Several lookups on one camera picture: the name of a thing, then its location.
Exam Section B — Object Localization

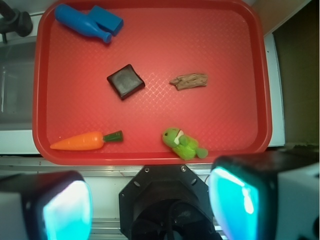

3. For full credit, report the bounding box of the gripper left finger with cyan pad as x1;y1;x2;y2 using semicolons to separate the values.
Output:
0;170;93;240

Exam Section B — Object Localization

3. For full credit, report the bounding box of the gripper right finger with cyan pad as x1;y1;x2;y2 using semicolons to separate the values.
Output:
208;150;320;240

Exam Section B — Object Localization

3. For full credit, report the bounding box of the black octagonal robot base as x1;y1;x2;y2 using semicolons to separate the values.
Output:
118;165;222;240

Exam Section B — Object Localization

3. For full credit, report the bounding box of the green plush animal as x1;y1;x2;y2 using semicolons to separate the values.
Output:
162;127;209;161

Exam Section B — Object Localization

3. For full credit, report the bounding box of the orange toy carrot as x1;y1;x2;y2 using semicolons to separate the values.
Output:
50;130;124;151

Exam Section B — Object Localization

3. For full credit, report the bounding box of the red plastic tray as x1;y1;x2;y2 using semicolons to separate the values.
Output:
32;0;272;166

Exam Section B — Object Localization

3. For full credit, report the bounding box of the brown wood piece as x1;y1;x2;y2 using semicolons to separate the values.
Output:
169;73;208;91

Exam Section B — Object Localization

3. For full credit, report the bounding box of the black square block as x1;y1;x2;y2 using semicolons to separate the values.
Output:
106;64;146;100

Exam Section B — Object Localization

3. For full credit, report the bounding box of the black clamp knob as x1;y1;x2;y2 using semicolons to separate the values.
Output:
0;0;33;44

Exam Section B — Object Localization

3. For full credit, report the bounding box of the blue plastic bottle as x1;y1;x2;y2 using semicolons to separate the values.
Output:
54;4;112;44

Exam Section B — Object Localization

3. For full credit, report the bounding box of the blue rectangular block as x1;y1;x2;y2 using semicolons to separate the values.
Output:
88;5;124;37

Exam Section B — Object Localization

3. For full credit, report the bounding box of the white table frame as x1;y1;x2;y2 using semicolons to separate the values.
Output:
264;33;286;148

